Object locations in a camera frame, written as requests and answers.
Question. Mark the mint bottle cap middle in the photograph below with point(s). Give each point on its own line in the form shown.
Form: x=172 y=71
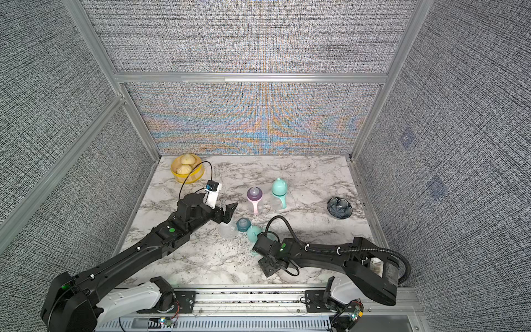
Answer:
x=253 y=232

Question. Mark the yellow steamer basket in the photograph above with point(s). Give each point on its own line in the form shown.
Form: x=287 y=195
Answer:
x=193 y=176

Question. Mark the lower beige bun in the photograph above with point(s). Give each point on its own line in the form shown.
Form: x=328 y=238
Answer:
x=184 y=169

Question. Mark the mint bottle cap front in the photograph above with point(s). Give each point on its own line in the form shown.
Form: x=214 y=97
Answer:
x=279 y=187

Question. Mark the upper beige bun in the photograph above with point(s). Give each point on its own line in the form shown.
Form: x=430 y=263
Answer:
x=188 y=159

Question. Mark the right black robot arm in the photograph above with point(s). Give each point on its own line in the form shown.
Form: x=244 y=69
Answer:
x=374 y=270

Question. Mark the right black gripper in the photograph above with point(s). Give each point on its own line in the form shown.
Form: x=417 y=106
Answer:
x=265 y=268

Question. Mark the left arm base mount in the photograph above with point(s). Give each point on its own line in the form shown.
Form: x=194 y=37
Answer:
x=181 y=300

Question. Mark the purple nipple collar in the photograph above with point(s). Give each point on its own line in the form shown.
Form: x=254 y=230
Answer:
x=254 y=194

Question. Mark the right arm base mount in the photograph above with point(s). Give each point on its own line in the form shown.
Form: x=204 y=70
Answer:
x=316 y=302

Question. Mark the beige bun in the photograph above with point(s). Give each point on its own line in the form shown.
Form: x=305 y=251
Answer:
x=184 y=169
x=188 y=159

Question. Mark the dark blue flower dish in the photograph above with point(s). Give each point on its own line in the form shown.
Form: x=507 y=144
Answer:
x=339 y=208

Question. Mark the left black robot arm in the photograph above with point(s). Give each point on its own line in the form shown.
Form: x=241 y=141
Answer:
x=87 y=300

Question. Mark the aluminium front rail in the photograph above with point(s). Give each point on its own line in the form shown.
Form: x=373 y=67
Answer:
x=278 y=299

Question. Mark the mint bottle cap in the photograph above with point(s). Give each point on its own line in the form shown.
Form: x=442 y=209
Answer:
x=253 y=232
x=279 y=187

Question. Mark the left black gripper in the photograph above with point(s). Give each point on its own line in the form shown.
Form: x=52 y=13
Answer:
x=220 y=218

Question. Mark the clear baby bottle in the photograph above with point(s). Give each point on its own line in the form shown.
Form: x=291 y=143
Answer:
x=276 y=203

